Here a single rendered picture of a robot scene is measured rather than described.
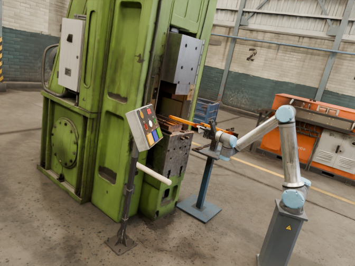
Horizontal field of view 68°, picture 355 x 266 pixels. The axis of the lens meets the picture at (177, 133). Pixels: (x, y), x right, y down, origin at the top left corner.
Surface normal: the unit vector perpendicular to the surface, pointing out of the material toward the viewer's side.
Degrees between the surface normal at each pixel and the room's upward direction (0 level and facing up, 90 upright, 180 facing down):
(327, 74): 90
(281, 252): 90
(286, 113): 83
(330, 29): 90
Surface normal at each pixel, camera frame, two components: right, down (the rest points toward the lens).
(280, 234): -0.22, 0.23
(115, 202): -0.62, 0.11
